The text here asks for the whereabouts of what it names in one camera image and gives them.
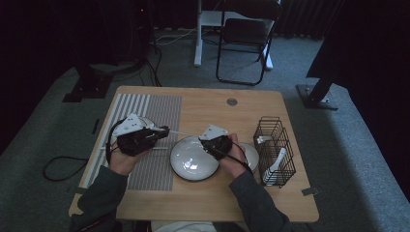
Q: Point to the person's light clothing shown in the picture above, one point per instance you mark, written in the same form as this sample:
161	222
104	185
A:
183	227

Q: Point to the person's right hand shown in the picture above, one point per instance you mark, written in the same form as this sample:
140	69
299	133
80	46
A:
237	161

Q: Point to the dark pleated curtain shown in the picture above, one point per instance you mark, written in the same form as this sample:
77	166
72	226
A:
306	19

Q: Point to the black stand base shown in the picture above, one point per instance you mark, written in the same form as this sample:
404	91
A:
87	87

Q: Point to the white chopstick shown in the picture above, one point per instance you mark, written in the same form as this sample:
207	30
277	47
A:
161	148
183	132

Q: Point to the grey striped placemat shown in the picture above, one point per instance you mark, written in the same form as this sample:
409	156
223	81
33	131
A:
161	109

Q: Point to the black metal stand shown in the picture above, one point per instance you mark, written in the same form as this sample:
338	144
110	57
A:
317	93

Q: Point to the white desk frame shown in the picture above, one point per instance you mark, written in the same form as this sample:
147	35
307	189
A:
198	48

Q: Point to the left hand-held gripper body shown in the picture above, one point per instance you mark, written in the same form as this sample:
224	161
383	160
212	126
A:
135	141

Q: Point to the round grey table grommet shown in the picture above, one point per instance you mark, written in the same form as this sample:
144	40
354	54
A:
232	101

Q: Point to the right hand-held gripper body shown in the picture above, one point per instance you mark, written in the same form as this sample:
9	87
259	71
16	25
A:
222	146

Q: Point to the person's left hand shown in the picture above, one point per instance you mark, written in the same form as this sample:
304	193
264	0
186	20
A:
124	164

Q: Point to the white plate with dark rim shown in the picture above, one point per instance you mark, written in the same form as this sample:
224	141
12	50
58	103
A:
190	161

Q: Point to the dark equipment tower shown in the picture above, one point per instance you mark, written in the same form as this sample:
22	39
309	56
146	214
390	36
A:
138	32

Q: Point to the grey tape piece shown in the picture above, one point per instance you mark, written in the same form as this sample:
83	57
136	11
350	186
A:
77	190
311	191

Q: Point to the black tape strip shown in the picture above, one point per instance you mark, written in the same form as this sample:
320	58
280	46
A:
95	126

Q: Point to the black folding chair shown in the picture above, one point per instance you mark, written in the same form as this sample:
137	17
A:
245	30

